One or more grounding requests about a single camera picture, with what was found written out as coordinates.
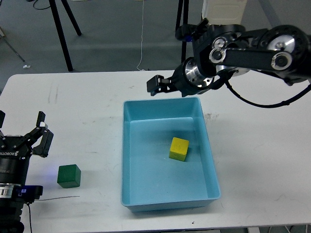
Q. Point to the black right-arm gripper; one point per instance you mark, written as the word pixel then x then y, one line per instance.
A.
pixel 186 78

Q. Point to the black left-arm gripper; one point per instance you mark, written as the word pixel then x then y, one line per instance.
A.
pixel 15 150

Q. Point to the green wooden block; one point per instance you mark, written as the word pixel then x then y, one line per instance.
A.
pixel 69 176

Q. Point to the yellow wooden block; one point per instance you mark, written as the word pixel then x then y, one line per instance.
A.
pixel 179 149

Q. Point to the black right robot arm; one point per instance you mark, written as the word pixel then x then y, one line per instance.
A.
pixel 223 51

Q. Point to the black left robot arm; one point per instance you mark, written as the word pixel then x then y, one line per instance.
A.
pixel 10 208

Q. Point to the white storage box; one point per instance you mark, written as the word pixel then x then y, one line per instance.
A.
pixel 223 12

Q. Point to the black stand legs right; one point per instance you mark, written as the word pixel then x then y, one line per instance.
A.
pixel 181 19

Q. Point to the blue plastic bin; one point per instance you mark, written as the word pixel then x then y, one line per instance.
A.
pixel 150 179

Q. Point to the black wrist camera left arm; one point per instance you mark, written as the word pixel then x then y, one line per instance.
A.
pixel 27 193

